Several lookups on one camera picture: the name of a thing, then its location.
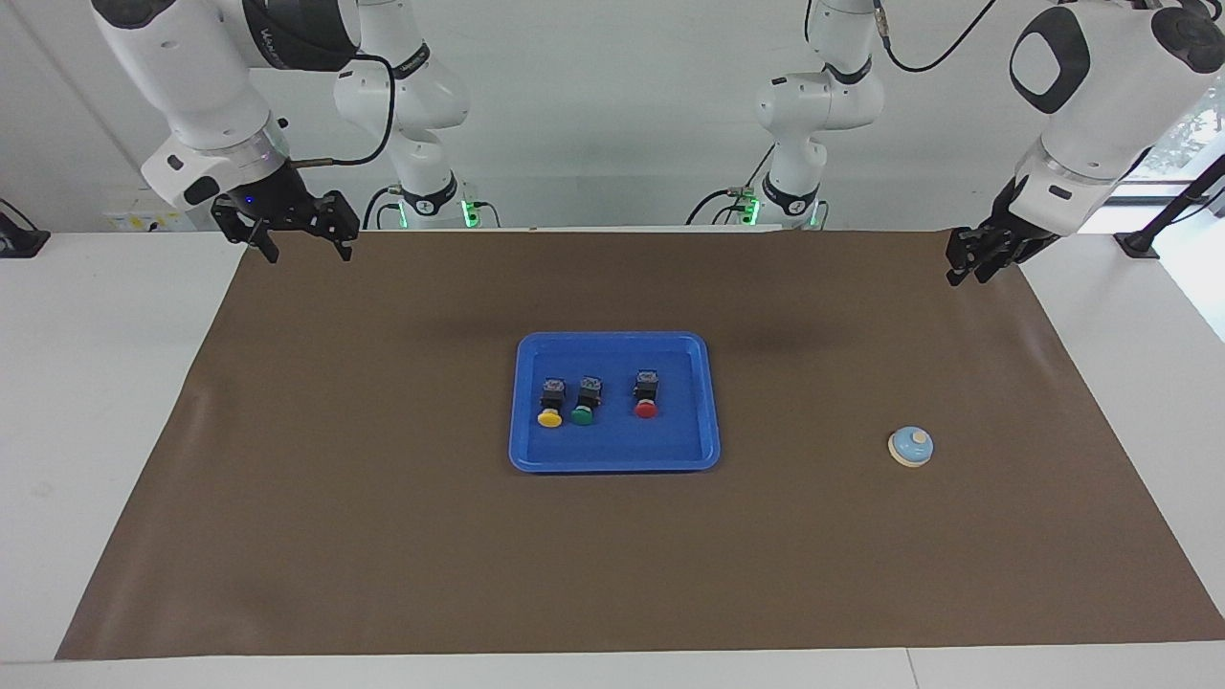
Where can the green push button switch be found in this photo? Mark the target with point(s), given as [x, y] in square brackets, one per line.
[582, 415]

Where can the red push button switch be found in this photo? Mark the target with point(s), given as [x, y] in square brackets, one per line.
[646, 411]

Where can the white wall socket box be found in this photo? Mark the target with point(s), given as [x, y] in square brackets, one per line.
[139, 222]

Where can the blue plastic tray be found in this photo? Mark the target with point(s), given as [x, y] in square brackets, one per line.
[612, 450]

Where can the yellow push button switch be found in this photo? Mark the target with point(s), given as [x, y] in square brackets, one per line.
[549, 419]

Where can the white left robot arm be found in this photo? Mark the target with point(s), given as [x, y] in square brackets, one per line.
[813, 105]

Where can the window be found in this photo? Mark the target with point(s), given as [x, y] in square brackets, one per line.
[1204, 129]

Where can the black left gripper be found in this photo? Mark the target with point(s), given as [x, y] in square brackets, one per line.
[1010, 230]

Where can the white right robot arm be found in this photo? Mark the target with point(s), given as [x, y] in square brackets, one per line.
[191, 67]

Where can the black camera stand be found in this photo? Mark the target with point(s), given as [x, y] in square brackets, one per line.
[1139, 244]

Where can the light blue desk bell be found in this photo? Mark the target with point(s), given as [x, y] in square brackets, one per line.
[908, 448]

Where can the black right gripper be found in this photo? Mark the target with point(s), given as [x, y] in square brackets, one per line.
[278, 206]

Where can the brown table mat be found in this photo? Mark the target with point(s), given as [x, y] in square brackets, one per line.
[612, 555]

